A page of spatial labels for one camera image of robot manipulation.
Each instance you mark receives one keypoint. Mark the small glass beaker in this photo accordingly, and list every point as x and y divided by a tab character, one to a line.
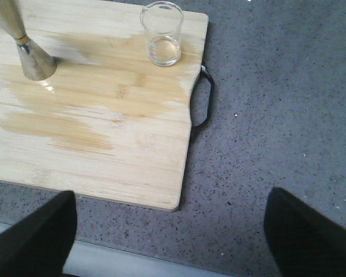
162	23

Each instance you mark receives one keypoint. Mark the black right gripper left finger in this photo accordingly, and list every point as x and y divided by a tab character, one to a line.
39	244

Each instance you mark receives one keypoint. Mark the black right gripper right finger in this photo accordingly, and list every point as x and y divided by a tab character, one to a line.
302	241

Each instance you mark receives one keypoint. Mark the wooden cutting board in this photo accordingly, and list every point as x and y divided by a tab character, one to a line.
108	123

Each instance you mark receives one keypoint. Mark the steel double jigger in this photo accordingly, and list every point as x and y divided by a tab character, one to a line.
37	65

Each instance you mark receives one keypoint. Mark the black cutting board handle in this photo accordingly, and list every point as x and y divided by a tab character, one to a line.
204	73

